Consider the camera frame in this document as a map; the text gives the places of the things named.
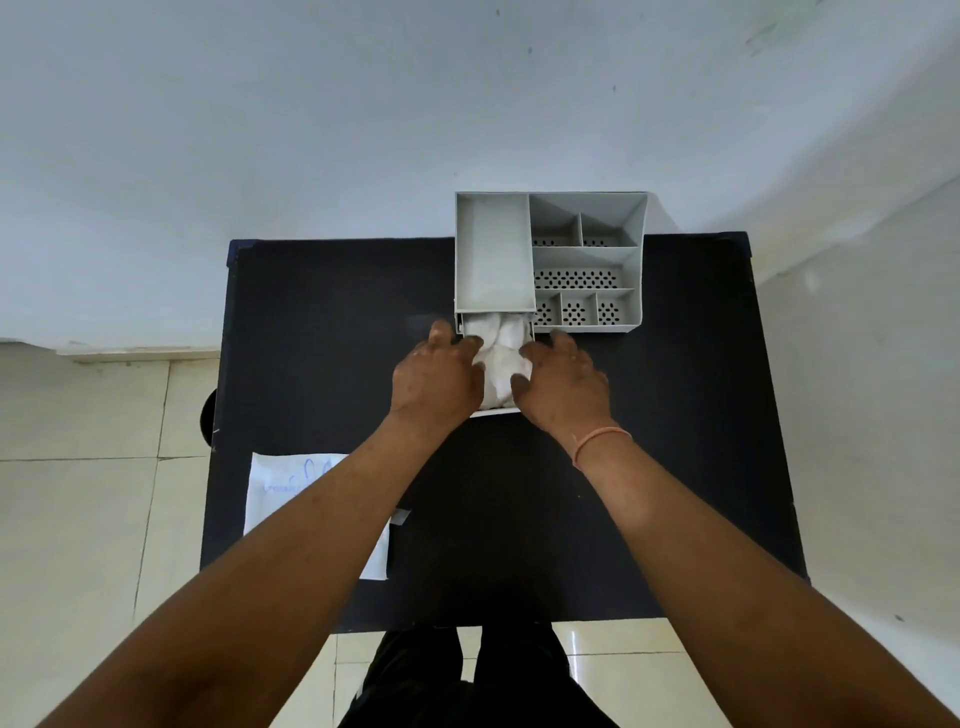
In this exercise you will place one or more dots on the white cloth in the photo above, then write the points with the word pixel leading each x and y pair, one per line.
pixel 501 360

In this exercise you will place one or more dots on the white paper sheet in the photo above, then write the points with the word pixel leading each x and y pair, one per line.
pixel 274 480

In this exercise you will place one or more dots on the small white paper tag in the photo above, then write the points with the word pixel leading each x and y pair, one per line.
pixel 401 517

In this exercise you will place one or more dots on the person's right hand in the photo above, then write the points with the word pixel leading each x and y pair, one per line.
pixel 566 390

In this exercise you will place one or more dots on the person's left hand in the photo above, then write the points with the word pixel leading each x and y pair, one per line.
pixel 435 382

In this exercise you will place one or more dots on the orange wrist band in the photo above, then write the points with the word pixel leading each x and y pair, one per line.
pixel 596 439

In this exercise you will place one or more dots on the person's right fingers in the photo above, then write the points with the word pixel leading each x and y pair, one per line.
pixel 559 346

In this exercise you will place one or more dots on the person's left fingers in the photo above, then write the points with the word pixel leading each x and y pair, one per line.
pixel 450 341

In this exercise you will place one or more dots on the grey organizer drawer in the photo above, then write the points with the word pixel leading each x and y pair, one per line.
pixel 496 412

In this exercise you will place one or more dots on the person's right forearm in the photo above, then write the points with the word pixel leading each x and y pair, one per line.
pixel 720 585

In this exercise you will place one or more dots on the grey plastic desk organizer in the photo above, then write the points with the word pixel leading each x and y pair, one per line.
pixel 495 255

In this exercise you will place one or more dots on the black round stool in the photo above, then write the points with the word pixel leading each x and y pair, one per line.
pixel 208 416

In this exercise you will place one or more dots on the person's black trousers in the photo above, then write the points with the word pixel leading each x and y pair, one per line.
pixel 480 682

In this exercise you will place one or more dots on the person's left forearm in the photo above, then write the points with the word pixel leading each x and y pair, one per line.
pixel 285 585

